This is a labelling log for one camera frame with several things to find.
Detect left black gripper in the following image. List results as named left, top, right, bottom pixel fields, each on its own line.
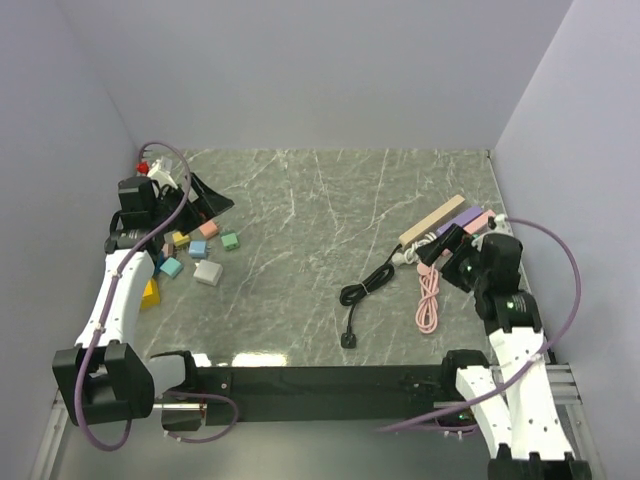
left=151, top=172, right=233, bottom=236

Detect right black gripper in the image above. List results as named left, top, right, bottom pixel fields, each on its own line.
left=416, top=222, right=489, bottom=293

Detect salmon plug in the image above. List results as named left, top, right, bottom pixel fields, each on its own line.
left=198, top=220, right=219, bottom=240

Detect small yellow plug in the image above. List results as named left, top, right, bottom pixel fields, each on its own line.
left=171, top=231, right=191, bottom=248

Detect green plug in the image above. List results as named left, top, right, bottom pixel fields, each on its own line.
left=220, top=231, right=240, bottom=251

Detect purple power strip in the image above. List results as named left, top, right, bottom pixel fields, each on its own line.
left=436, top=206, right=483, bottom=236

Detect pink power strip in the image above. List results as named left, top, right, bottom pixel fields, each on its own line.
left=464, top=210, right=495, bottom=235

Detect white cable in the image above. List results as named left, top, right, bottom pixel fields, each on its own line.
left=392, top=232, right=436, bottom=267

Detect pink brown plug adapter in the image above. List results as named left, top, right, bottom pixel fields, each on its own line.
left=162, top=243, right=175, bottom=257

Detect beige power strip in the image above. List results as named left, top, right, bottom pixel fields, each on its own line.
left=398, top=194, right=466, bottom=249

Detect pink cable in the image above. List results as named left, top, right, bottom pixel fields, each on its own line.
left=414, top=263, right=444, bottom=335

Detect blue cube adapter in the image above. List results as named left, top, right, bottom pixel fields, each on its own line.
left=154, top=254, right=166, bottom=275

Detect white plug adapter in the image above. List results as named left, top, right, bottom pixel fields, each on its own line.
left=193, top=260, right=223, bottom=286

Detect teal plug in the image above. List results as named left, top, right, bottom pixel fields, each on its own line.
left=159, top=257, right=184, bottom=278

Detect large yellow cube plug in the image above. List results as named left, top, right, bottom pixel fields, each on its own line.
left=140, top=278, right=161, bottom=310

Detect black power cable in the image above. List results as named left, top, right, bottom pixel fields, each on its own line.
left=339, top=247, right=431, bottom=350

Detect light blue plug adapter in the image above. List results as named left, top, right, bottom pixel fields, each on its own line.
left=188, top=240, right=208, bottom=259

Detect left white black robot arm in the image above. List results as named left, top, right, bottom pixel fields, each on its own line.
left=52, top=175, right=234, bottom=425

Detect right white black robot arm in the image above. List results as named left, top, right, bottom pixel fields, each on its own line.
left=416, top=219, right=593, bottom=479

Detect black base bar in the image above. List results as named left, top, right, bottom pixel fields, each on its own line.
left=149, top=363, right=481, bottom=426

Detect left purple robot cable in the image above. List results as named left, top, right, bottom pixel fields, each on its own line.
left=73, top=142, right=240, bottom=451

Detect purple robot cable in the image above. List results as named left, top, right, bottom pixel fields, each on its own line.
left=374, top=215, right=584, bottom=435
left=73, top=142, right=240, bottom=451

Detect aluminium rail frame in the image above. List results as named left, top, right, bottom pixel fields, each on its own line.
left=29, top=364, right=586, bottom=480

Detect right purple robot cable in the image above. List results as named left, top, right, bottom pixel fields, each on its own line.
left=374, top=215, right=584, bottom=435

